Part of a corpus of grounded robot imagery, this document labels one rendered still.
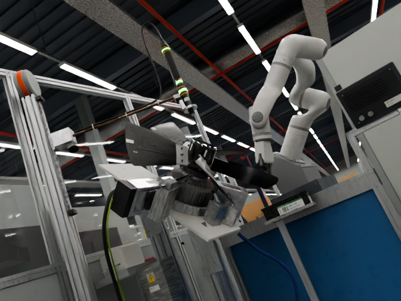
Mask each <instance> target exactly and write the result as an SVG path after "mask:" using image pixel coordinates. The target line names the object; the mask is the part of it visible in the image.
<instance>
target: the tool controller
mask: <svg viewBox="0 0 401 301"><path fill-rule="evenodd" d="M336 96H337V97H338V99H339V101H340V102H341V104H342V106H343V108H344V109H345V111H346V112H347V114H348V116H349V117H350V119H351V121H352V123H353V124H354V126H355V127H356V129H359V128H361V127H363V126H365V125H367V124H369V123H371V122H373V121H375V120H377V119H379V118H381V117H383V116H385V115H387V114H389V113H391V112H393V111H394V110H396V109H398V108H401V74H400V72H399V71H398V69H397V67H396V66H395V64H394V63H393V62H390V63H388V64H386V65H384V66H383V67H381V68H379V69H377V70H376V71H374V72H372V73H370V74H369V75H367V76H365V77H363V78H362V79H360V80H358V81H356V82H355V83H353V84H351V85H349V86H348V87H346V88H344V89H343V90H341V91H339V92H337V93H336Z"/></svg>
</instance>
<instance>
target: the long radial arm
mask: <svg viewBox="0 0 401 301"><path fill-rule="evenodd" d="M167 178H169V177H155V178H146V179H129V180H126V182H128V183H129V184H131V185H133V186H134V187H135V188H137V191H136V193H135V197H134V200H133V203H132V206H131V209H130V212H129V215H128V217H130V216H136V215H140V214H146V213H149V211H150V208H151V206H152V202H153V199H154V197H155V193H156V191H153V190H155V189H156V188H158V186H160V185H161V184H162V182H163V180H165V179H167ZM170 178H172V179H175V177H173V176H171V177H170ZM177 187H178V191H177V194H176V196H175V200H178V201H179V200H180V197H181V194H182V193H183V190H184V187H185V184H184V183H183V182H182V181H180V182H178V183H177ZM150 191H153V192H151V193H150ZM175 200H174V201H175ZM173 204H174V202H173Z"/></svg>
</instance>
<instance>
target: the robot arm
mask: <svg viewBox="0 0 401 301"><path fill-rule="evenodd" d="M327 51H328V46H327V44H326V42H325V41H324V40H322V39H319V38H314V37H311V36H304V35H297V34H290V35H288V36H286V37H284V38H283V40H281V42H280V44H279V46H278V48H277V51H276V54H275V56H274V59H273V61H272V64H271V66H270V69H269V72H268V74H267V77H266V80H265V83H264V85H263V87H262V89H261V90H260V91H259V93H258V94H257V97H256V99H255V102H254V104H253V106H251V107H250V108H249V121H250V123H251V130H252V138H253V141H254V143H255V161H256V164H258V165H260V167H262V169H263V171H264V172H266V173H269V174H272V171H271V170H272V168H271V166H272V163H273V162H274V158H273V155H275V156H277V157H279V158H282V159H285V160H287V161H291V162H295V163H298V164H305V163H306V162H305V161H304V160H303V159H300V158H301V154H302V152H303V148H304V145H305V142H306V139H307V136H308V133H309V130H310V127H311V124H312V122H313V121H314V120H315V119H316V118H317V117H318V116H319V115H321V114H323V113H324V112H325V111H326V110H327V109H328V108H329V107H330V104H331V97H330V95H329V94H328V93H326V92H324V91H320V90H316V89H313V88H309V87H311V86H312V85H313V83H314V81H315V78H316V71H315V66H314V63H313V62H312V60H320V59H322V58H324V57H325V55H326V53H327ZM292 67H293V68H294V69H295V74H296V83H295V85H294V87H293V89H292V90H291V92H290V94H289V101H290V103H291V104H292V105H294V106H297V107H299V108H304V109H308V110H309V111H308V112H307V113H305V114H301V115H294V116H293V117H292V118H291V120H290V123H289V126H288V129H287V132H286V135H285V139H284V141H283V145H282V148H281V151H280V152H274V153H273V151H272V146H271V143H270V142H271V139H272V134H271V129H270V122H269V114H270V111H271V109H272V107H273V105H274V103H275V101H276V99H277V98H278V97H279V96H280V94H281V92H282V90H283V88H284V86H285V83H286V80H287V79H288V76H289V73H290V71H291V68H292Z"/></svg>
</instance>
